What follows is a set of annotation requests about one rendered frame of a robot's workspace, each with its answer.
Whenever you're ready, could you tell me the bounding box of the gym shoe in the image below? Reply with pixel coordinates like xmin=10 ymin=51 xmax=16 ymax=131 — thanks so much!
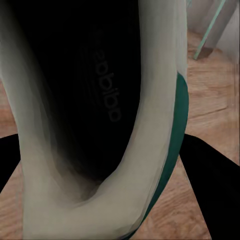
xmin=0 ymin=0 xmax=189 ymax=240

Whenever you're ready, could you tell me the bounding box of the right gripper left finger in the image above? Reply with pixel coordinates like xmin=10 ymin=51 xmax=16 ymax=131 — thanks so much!
xmin=0 ymin=133 xmax=21 ymax=193

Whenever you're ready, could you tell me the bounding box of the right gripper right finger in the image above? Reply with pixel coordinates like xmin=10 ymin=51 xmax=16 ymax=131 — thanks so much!
xmin=179 ymin=134 xmax=240 ymax=240

